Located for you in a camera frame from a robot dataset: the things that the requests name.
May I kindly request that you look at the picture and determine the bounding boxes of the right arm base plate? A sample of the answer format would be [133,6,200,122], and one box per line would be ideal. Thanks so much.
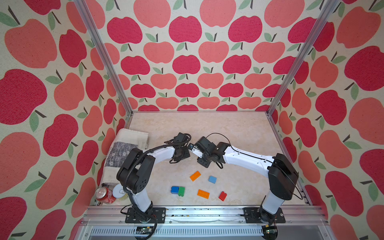
[243,207,286,224]

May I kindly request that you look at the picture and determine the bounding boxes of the red soda can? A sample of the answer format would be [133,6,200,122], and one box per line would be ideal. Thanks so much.
[95,187,116,204]

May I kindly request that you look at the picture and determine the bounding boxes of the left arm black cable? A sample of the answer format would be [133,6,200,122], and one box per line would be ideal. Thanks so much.
[122,133,193,211]

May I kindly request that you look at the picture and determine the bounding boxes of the light blue lego brick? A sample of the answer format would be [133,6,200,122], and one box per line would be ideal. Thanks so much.
[208,176,217,184]

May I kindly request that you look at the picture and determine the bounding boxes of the green lego brick left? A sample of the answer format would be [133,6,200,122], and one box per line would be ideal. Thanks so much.
[178,187,185,197]

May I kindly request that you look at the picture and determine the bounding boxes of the aluminium frame post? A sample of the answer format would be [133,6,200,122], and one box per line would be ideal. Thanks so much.
[266,0,341,118]
[74,0,133,118]

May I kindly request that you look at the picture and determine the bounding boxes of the orange lego plate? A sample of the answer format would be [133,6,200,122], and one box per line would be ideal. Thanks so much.
[197,190,210,199]
[190,171,201,182]

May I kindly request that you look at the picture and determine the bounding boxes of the blue lego brick left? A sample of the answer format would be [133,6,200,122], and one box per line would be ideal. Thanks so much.
[171,186,180,194]

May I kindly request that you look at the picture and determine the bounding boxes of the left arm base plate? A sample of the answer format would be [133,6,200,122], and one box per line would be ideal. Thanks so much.
[125,208,167,224]

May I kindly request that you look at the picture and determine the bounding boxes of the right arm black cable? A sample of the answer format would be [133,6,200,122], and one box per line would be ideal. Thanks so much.
[205,132,304,202]

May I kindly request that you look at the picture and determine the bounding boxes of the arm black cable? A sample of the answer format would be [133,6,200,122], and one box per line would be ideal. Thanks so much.
[205,132,304,202]
[122,133,193,211]

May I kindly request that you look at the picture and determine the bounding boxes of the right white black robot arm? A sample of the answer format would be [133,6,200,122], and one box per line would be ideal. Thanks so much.
[188,137,299,224]

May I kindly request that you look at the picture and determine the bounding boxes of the folded beige printed cloth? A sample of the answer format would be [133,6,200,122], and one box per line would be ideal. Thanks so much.
[99,129,149,187]

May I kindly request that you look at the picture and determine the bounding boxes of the orange lego plate bottom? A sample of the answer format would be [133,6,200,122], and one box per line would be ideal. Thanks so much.
[197,190,210,199]

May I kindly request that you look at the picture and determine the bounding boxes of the left aluminium frame post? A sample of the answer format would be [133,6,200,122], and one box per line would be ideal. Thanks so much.
[74,0,133,118]

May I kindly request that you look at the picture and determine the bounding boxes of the front aluminium rail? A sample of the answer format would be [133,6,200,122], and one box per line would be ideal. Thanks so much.
[74,205,336,240]

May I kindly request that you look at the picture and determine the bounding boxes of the right aluminium frame post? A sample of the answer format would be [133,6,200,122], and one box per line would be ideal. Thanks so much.
[266,0,341,118]

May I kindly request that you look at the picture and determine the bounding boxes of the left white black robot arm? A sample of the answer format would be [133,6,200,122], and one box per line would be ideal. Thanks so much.
[117,133,192,218]

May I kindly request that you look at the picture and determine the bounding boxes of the red lego brick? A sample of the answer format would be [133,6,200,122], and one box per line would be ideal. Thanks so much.
[219,191,228,202]

